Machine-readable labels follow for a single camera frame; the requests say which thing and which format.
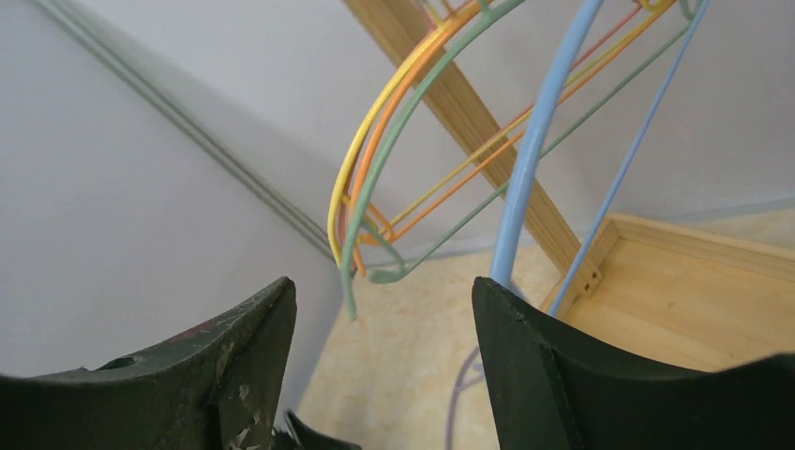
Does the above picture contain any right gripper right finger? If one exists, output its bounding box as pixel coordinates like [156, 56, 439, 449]
[472, 277, 794, 449]

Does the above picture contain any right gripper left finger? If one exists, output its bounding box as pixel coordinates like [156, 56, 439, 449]
[1, 277, 297, 449]

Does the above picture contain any green hanger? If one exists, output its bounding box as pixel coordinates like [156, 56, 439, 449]
[339, 1, 709, 321]

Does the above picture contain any orange hanger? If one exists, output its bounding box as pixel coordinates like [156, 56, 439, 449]
[329, 1, 671, 273]

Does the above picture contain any light yellow hanger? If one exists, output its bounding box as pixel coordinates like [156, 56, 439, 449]
[327, 1, 673, 263]

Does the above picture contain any blue hanger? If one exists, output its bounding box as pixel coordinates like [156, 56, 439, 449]
[489, 1, 709, 317]

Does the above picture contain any pink hanger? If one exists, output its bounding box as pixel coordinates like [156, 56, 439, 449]
[328, 2, 643, 252]

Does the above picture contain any purple hanger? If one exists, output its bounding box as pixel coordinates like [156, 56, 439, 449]
[443, 346, 486, 450]

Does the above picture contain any wooden hanger rack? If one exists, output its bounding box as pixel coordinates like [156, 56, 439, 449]
[326, 1, 794, 370]

